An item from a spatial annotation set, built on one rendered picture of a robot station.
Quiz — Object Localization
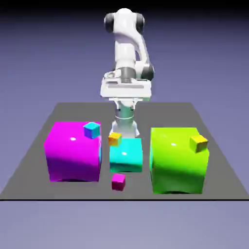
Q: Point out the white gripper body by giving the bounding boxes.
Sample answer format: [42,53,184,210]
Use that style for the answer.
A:
[100,77,153,102]

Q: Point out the small orange cube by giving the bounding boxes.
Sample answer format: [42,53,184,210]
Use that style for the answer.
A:
[107,132,123,147]

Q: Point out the small cyan cube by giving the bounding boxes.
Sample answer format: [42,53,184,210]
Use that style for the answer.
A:
[83,122,101,140]

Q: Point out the small yellow cube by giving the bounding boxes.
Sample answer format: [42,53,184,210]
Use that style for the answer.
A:
[190,134,209,154]

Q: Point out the small magenta cube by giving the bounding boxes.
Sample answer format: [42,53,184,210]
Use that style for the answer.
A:
[111,173,126,192]

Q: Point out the large cyan box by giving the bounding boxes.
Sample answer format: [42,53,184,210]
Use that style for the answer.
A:
[109,137,143,173]

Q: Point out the large magenta box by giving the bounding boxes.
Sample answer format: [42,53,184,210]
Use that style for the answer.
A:
[43,121,102,183]

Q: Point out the large green box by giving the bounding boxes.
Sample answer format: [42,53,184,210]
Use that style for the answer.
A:
[149,127,210,195]

